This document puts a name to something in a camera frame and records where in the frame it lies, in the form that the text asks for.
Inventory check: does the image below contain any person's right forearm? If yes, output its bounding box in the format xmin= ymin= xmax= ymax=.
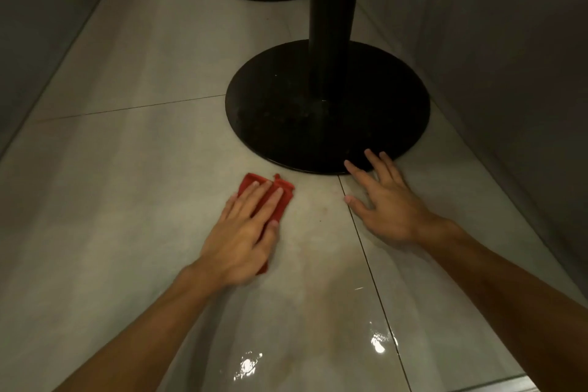
xmin=418 ymin=217 xmax=588 ymax=392

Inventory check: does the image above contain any red cloth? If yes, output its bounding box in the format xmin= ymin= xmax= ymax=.
xmin=236 ymin=173 xmax=296 ymax=276

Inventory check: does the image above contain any grey bench base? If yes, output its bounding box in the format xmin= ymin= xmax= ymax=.
xmin=0 ymin=0 xmax=116 ymax=158
xmin=358 ymin=0 xmax=588 ymax=301

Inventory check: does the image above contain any person's left forearm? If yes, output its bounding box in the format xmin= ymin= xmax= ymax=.
xmin=53 ymin=267 xmax=221 ymax=392

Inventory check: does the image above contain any person's left hand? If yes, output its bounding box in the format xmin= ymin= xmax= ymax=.
xmin=176 ymin=180 xmax=284 ymax=290

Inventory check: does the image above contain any beige tiled floor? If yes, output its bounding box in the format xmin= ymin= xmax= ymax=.
xmin=0 ymin=0 xmax=588 ymax=392

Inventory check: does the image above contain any person's right hand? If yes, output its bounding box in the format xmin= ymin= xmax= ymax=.
xmin=343 ymin=149 xmax=449 ymax=246

